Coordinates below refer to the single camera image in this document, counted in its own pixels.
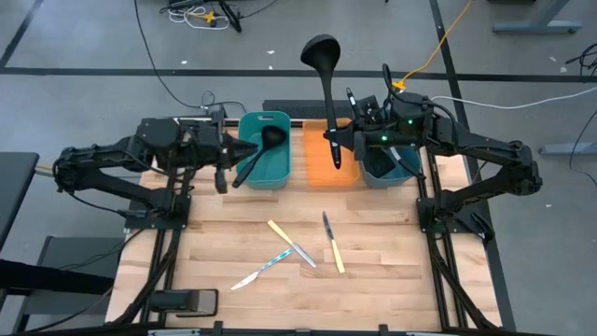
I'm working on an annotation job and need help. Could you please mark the black floor cable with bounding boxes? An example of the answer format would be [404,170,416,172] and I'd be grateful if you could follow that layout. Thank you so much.
[569,109,597,175]
[564,42,597,76]
[133,0,248,116]

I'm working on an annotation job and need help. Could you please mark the black side table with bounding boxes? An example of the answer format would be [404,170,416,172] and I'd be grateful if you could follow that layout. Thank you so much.
[0,151,41,251]

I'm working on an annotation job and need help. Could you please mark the black ribbed mat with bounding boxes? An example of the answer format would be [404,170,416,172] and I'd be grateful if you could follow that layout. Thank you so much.
[262,98,355,120]

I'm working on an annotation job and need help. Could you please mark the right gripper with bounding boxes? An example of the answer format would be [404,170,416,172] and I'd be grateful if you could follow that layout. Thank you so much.
[323,95,437,162]

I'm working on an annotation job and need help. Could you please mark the black serving spoon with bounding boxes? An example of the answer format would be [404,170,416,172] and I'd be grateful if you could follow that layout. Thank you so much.
[231,124,288,189]

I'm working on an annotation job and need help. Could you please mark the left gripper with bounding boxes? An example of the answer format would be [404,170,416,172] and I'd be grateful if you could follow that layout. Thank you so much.
[184,119,258,195]

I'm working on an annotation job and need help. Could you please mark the black ladle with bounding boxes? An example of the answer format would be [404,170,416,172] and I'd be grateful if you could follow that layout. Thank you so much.
[299,33,344,171]

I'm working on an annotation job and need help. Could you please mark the black frame rail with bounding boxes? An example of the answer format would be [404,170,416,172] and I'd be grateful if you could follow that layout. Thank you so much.
[111,153,193,328]
[414,153,517,332]
[0,324,551,336]

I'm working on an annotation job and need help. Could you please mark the black bench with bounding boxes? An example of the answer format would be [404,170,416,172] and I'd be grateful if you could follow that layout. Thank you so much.
[0,235,123,328]

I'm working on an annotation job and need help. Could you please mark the black steel-necked utensil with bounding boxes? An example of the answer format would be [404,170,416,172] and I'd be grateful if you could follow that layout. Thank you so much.
[389,146,426,182]

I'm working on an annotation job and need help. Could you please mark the teal plastic bin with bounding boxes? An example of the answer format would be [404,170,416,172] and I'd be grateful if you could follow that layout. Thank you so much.
[235,110,293,191]

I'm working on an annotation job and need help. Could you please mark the orange plastic tray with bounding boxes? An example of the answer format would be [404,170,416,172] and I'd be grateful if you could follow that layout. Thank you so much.
[301,119,363,188]

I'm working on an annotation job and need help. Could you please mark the cream-handled table knife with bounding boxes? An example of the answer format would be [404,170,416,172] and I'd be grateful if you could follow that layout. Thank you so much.
[267,219,317,269]
[321,211,347,275]

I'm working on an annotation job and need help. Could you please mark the white cable bundle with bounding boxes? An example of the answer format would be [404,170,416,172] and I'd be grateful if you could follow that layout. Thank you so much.
[166,4,232,32]

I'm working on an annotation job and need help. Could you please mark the white floor cable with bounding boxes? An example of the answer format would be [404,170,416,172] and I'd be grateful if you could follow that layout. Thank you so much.
[417,86,597,116]

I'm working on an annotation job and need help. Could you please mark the black tripod legs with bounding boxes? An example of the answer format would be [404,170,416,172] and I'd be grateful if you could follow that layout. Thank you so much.
[216,0,243,34]

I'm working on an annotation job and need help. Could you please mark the black box device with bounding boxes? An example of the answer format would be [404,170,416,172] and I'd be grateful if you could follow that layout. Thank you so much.
[148,287,220,318]

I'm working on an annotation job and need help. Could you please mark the blue plastic bin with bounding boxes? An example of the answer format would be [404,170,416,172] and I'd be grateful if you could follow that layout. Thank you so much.
[358,139,423,190]

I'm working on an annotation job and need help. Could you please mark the teal-white patterned handle knife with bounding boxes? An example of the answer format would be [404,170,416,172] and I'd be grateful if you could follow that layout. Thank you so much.
[229,248,294,291]

